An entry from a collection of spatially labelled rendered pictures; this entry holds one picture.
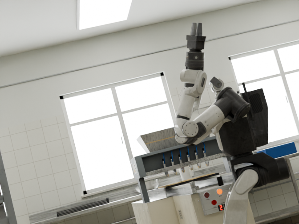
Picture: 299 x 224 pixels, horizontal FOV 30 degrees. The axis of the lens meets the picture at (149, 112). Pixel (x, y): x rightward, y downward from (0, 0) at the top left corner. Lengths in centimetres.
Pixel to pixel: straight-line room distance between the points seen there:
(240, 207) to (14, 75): 484
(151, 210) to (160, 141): 51
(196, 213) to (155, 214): 71
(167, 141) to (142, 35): 350
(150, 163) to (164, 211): 36
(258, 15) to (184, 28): 105
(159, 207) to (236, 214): 118
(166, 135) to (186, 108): 145
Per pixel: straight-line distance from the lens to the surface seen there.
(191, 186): 332
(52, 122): 714
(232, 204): 291
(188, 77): 270
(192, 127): 263
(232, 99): 274
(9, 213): 230
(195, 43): 266
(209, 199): 334
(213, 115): 269
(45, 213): 700
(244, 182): 289
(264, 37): 782
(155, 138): 408
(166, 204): 402
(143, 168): 401
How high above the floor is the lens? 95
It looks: 7 degrees up
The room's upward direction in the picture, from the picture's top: 15 degrees counter-clockwise
